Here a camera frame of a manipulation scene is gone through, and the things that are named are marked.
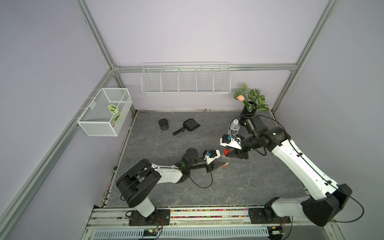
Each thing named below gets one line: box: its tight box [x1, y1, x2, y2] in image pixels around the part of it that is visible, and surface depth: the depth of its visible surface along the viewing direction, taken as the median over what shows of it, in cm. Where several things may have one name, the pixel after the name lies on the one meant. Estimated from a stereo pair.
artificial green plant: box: [233, 82, 270, 113], surface depth 94 cm
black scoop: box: [173, 118, 201, 136], surface depth 111 cm
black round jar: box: [158, 118, 169, 131], surface depth 111 cm
